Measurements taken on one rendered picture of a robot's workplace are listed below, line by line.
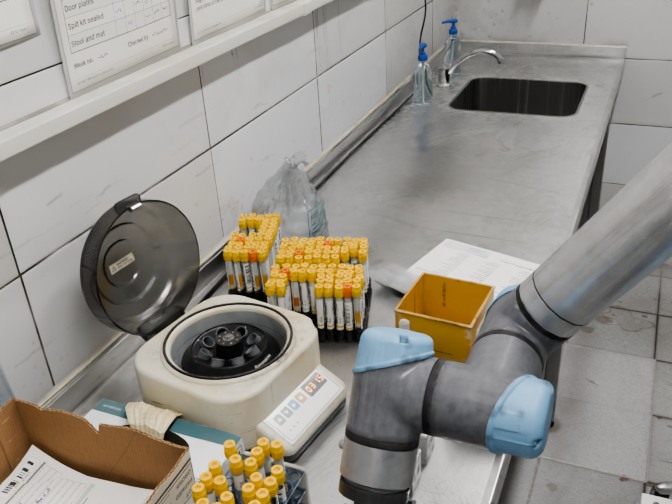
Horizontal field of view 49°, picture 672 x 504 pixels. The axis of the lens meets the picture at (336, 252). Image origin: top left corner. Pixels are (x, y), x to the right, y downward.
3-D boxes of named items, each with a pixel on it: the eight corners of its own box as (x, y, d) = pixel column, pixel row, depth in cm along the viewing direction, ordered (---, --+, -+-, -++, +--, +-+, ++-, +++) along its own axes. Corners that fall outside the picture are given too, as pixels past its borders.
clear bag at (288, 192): (318, 273, 152) (312, 191, 143) (237, 272, 155) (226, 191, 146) (334, 218, 174) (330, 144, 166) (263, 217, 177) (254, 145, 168)
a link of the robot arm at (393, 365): (431, 342, 68) (347, 326, 71) (413, 459, 68) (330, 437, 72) (451, 336, 75) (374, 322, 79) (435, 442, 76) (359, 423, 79)
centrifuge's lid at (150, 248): (78, 228, 102) (42, 223, 107) (129, 376, 112) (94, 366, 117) (183, 173, 118) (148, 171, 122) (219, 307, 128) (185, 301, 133)
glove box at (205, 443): (209, 529, 96) (199, 475, 91) (66, 481, 105) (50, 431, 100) (255, 463, 106) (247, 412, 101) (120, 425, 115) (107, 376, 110)
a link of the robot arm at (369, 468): (407, 457, 69) (327, 436, 72) (400, 505, 69) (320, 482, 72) (427, 440, 76) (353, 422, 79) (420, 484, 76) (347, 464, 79)
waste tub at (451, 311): (469, 378, 120) (471, 327, 115) (394, 358, 126) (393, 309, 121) (493, 333, 130) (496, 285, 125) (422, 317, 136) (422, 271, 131)
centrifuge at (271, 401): (276, 486, 102) (267, 418, 96) (125, 417, 116) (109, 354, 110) (363, 387, 119) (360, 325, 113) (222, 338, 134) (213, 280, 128)
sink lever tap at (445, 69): (500, 91, 254) (502, 51, 248) (434, 87, 263) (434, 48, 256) (510, 77, 268) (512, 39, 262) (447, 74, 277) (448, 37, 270)
